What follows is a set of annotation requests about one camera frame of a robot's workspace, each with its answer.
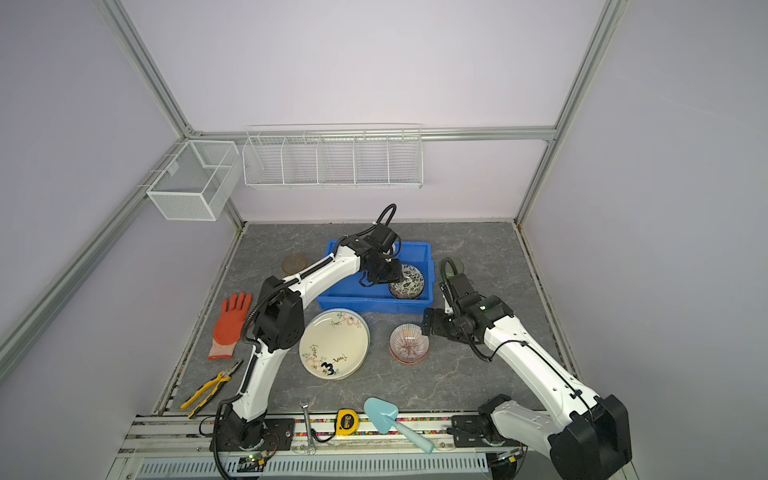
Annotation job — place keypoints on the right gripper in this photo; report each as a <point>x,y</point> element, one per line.
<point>438,328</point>

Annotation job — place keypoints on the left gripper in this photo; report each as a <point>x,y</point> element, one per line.
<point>394,278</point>

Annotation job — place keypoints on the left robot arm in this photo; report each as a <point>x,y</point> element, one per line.
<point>276,323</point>

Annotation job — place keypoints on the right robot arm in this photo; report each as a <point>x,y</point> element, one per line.
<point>585,435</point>

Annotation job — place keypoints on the blue plastic bin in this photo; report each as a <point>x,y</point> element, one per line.
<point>349,294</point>

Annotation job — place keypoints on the green glass cup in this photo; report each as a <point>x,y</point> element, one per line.
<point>450,267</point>

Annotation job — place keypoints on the red striped bowl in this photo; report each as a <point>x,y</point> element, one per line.
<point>408,344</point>

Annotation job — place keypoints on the amber glass cup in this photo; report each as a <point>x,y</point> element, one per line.
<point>294,263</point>

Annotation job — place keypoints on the floral cream plate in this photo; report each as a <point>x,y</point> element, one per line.
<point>334,344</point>

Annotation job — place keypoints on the teal garden trowel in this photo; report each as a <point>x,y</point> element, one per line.
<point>384,416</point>

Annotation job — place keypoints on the white vent grille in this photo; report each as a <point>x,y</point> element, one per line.
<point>318,466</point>

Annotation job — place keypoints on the yellow tape measure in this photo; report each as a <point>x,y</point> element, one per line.
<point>347,422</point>

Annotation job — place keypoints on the orange work glove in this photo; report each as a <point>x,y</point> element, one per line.
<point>227,330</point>

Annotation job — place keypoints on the white mesh box basket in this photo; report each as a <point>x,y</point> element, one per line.
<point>197,181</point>

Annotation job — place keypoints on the silver wrench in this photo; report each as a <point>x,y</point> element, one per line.
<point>311,445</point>

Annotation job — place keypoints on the white wire shelf basket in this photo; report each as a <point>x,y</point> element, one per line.
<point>378,155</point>

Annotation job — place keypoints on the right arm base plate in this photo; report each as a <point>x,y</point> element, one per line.
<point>477,430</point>

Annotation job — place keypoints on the yellow handled pliers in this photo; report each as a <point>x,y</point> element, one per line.
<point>207,391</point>

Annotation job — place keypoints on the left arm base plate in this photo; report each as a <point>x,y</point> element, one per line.
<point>276,433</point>

